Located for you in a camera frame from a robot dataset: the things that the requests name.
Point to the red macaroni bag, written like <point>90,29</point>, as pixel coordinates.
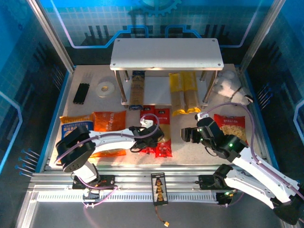
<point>230,123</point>

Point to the yellow spaghetti pack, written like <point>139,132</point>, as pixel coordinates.
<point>177,95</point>
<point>191,92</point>

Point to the orange pasta bag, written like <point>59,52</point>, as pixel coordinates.
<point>109,121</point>

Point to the blue spaghetti pack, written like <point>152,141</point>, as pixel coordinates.
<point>137,90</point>

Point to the blue orecchiette pasta bag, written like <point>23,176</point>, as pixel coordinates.
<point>71,124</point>

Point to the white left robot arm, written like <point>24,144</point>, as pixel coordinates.
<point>109,140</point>

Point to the white shelf top board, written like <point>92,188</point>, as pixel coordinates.
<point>166,53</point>

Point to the black board with orange buttons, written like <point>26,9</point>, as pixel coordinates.
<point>159,190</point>

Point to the white adhesive tape roll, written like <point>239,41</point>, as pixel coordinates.
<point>109,89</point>

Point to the black aluminium extrusion bar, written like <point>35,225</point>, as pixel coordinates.
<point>81,93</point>

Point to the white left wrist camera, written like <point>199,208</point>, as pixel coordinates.
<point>146,123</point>

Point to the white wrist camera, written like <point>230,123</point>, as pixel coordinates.
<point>146,123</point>
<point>202,116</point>

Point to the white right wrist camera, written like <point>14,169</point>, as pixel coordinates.
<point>202,116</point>

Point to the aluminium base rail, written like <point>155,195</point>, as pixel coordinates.
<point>133,180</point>

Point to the chrome shelf post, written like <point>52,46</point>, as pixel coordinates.
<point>121,89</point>
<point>126,76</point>
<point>203,76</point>
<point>210,86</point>

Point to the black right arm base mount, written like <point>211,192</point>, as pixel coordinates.
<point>206,181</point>

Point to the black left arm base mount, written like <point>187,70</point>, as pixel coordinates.
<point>107,181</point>

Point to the aluminium frame post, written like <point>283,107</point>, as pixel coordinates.
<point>54,40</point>
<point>261,31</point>

